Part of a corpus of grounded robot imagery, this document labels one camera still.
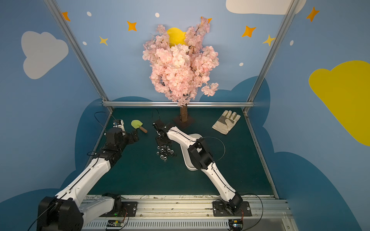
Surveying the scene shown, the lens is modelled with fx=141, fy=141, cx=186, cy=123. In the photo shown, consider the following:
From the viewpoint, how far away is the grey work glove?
1110 mm

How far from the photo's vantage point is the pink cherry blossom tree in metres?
0.63

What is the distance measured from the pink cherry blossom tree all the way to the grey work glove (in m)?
0.46
